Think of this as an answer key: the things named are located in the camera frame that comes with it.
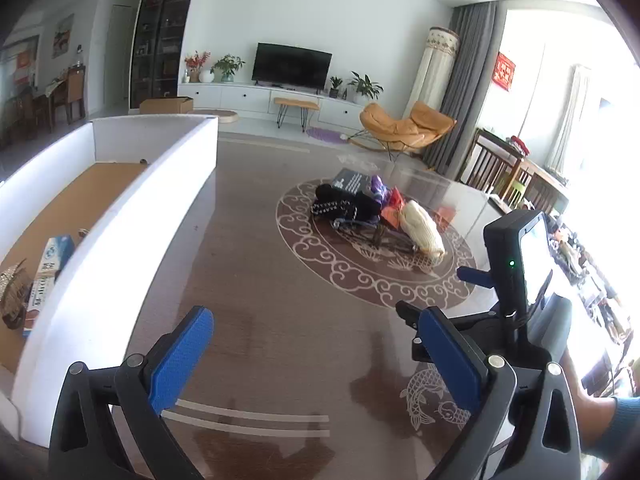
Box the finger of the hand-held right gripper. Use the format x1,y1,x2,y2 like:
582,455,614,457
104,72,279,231
456,266,496,290
396,300,501,361

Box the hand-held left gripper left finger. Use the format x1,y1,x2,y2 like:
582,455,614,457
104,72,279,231
48,306,215,480

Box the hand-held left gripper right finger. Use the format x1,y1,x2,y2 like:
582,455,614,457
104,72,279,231
419,306,583,480

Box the cream knitted pouch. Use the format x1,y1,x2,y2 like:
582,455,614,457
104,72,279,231
402,201,446,256

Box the dark thin hair clip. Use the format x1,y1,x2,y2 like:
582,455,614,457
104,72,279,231
332,217,420,256

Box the orange red cloth item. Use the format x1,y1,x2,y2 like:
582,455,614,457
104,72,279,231
381,187,406,229

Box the black velvet hair clip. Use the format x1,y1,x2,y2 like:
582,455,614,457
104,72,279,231
314,185,384,221

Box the blue toothpaste box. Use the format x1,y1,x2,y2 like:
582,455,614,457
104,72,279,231
22,234,76,339

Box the white storage box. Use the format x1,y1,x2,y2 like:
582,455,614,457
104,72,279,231
0,114,219,448

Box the gold hair claw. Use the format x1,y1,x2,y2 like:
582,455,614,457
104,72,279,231
0,259,29,331

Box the person's right forearm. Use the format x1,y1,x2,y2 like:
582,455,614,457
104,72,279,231
557,347,640,463

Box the brown patterned wooden desktop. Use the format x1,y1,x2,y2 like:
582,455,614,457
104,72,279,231
110,132,626,480

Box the dark wooden chair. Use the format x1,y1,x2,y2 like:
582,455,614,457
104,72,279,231
520,170,571,214
457,128,526,201

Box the purple toy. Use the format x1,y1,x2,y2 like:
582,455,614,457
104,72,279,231
370,175,391,206

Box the black box white print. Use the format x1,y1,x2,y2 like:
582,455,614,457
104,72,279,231
332,169,381,196

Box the white sheer curtain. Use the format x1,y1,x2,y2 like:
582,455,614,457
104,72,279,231
547,65,591,172

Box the orange lounge chair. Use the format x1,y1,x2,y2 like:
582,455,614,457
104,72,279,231
360,100,458,161

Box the grey curtain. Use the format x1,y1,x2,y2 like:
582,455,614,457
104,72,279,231
422,2,509,177

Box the purple round rug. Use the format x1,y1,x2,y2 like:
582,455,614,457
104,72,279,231
305,127,349,144

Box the cloth covered standing air conditioner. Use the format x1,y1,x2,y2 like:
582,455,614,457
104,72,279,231
416,27,460,111

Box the large leafy potted plant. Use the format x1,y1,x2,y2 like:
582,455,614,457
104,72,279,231
347,71,385,105

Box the wooden bench black legs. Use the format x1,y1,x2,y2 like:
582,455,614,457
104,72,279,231
273,97,321,134

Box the beige round floor cushion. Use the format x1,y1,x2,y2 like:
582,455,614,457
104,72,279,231
192,108,239,124

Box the cardboard box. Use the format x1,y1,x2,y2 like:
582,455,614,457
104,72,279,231
139,96,195,115

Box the black television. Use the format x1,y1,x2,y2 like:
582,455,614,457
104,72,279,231
251,43,333,92

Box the white TV cabinet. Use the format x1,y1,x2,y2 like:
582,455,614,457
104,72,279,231
177,81,371,129

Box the brown dining chair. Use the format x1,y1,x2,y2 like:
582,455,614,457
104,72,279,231
52,66,87,126

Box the red flower plant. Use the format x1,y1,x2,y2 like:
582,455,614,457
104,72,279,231
184,51,211,84

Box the green potted plant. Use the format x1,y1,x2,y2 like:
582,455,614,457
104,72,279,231
210,54,246,83

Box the dark glass display cabinet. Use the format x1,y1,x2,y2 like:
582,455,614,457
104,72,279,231
129,0,201,110

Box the red wall hanging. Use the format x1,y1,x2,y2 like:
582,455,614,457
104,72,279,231
492,51,516,92

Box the framed wall painting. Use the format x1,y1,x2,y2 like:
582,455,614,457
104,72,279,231
52,14,75,58

